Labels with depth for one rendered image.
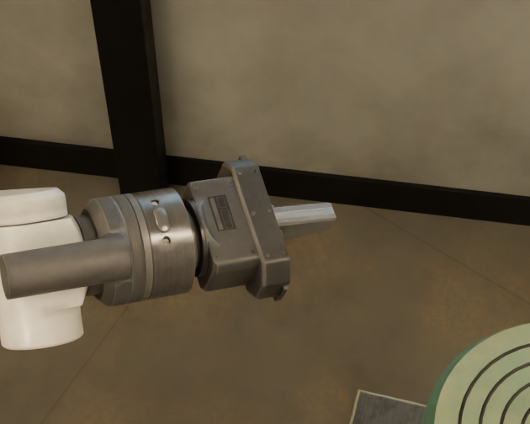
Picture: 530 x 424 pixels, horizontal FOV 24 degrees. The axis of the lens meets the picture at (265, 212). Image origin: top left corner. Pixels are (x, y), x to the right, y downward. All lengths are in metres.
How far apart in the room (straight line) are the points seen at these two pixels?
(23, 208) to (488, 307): 1.76
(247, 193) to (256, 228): 0.03
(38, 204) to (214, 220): 0.15
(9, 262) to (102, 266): 0.07
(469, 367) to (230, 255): 0.28
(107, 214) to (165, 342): 1.57
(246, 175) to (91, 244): 0.16
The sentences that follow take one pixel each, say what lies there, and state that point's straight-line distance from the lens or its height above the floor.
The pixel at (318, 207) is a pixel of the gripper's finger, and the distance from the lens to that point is 1.05.
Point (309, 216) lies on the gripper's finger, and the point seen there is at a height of 1.33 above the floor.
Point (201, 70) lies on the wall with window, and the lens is 2.46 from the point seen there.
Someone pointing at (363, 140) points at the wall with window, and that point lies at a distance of 2.55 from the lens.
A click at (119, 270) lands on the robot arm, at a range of 0.93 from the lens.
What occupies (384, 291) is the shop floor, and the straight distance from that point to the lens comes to 2.59.
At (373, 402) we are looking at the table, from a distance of 1.44.
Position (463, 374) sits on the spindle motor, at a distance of 0.77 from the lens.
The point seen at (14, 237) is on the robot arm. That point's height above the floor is 1.41.
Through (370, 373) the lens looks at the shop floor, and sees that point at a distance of 2.49.
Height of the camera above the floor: 2.17
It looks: 54 degrees down
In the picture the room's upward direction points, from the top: straight up
